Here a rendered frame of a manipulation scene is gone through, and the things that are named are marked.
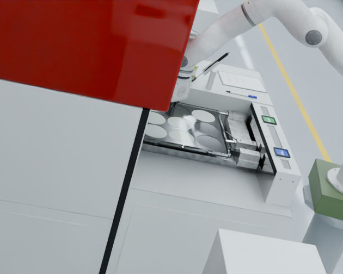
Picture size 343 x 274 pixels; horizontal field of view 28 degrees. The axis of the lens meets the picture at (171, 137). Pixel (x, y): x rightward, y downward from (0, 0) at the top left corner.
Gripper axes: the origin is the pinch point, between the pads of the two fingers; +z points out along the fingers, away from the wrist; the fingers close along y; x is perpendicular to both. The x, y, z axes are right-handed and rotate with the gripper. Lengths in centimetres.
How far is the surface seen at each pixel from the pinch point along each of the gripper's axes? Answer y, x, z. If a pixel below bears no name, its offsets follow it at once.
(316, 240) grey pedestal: 36, -59, 32
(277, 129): 38.8, -24.3, 2.1
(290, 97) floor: 289, 112, 98
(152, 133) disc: -7.5, -1.2, 8.1
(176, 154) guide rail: 0.6, -8.3, 14.8
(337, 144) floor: 260, 45, 98
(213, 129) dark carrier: 20.4, -7.8, 8.2
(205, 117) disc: 24.9, 1.1, 8.1
